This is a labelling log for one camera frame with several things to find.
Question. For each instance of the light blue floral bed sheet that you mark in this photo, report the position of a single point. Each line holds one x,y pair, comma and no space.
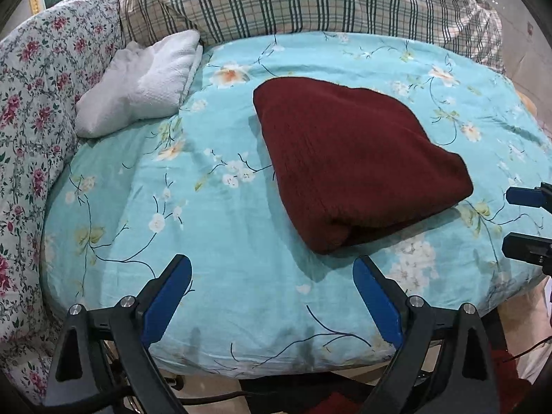
207,224

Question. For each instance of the beige plaid quilt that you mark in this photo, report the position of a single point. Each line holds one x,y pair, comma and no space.
302,0

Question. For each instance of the red cloth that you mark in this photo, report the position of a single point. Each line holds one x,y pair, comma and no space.
511,384

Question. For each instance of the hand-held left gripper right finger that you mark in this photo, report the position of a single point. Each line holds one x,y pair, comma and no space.
379,297

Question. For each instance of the maroon knitted sweater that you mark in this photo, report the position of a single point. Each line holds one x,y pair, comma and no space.
353,151

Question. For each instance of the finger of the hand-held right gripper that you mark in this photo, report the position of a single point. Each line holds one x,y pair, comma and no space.
528,197
526,246

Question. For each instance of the white towel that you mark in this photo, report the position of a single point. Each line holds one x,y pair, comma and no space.
138,82

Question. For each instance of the pink floral quilt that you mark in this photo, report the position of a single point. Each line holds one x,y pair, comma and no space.
39,116

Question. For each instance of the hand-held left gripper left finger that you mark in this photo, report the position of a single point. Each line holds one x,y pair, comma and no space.
170,293

